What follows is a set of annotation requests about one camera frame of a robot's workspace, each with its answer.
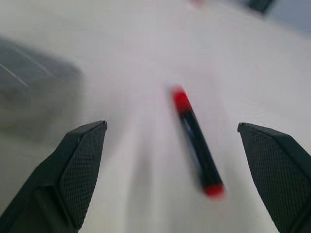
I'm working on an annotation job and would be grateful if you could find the red and black marker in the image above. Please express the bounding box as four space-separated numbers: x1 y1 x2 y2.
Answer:
169 84 226 200

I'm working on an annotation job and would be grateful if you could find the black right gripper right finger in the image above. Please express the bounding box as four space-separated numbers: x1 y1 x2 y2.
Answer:
237 122 311 233

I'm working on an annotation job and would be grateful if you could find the dark rectangular object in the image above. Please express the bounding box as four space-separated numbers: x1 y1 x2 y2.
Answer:
245 0 275 14

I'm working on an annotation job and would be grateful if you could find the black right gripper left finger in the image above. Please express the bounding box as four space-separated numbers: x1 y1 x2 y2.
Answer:
0 120 108 233

